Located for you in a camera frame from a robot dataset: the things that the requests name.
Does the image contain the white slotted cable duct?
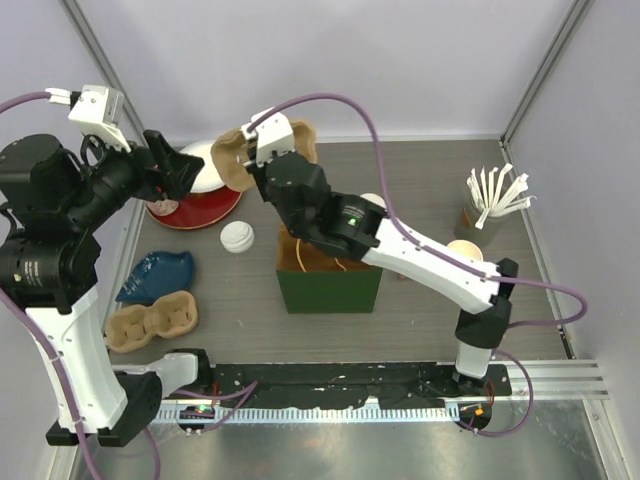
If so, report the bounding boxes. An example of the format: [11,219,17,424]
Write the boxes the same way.
[157,405,460,422]

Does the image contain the blue leaf-shaped dish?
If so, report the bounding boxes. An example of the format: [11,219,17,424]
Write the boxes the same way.
[116,251,195,306]

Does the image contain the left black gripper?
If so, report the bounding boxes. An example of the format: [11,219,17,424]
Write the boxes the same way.
[67,120,206,226]

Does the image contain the spare white lid stack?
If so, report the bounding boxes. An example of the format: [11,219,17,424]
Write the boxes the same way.
[220,221,255,254]

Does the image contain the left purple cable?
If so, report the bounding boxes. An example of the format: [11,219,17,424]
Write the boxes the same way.
[0,89,259,480]

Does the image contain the cardboard cup carrier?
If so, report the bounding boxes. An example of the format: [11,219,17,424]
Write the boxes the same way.
[211,120,318,192]
[105,291,199,354]

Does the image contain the pink floral mug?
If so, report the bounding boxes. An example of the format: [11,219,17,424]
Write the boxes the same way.
[146,199,180,217]

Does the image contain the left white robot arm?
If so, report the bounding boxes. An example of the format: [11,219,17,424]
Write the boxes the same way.
[1,130,213,447]

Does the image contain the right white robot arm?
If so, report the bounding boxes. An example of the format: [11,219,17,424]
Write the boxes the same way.
[246,151,519,395]

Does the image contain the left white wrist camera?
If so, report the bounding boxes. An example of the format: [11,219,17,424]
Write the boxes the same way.
[68,85,131,152]

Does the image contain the green paper cup stack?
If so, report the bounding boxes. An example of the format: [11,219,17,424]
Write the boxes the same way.
[447,239,484,262]

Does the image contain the green paper bag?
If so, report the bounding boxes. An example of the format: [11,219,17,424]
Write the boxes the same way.
[275,226,382,314]

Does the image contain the cup of wrapped straws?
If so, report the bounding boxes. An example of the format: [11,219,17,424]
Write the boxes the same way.
[454,163,535,247]

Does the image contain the red round plate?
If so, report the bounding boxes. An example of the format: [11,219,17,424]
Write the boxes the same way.
[146,187,242,230]

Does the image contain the white paper plate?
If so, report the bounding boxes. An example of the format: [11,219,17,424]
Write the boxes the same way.
[181,140,225,194]

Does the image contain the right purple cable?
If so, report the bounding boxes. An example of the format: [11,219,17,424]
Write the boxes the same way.
[248,92,589,439]

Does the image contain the purple cable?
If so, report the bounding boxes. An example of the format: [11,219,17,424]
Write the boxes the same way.
[0,89,259,480]
[248,92,589,439]

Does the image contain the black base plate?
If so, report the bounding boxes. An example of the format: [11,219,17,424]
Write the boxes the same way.
[183,362,512,410]

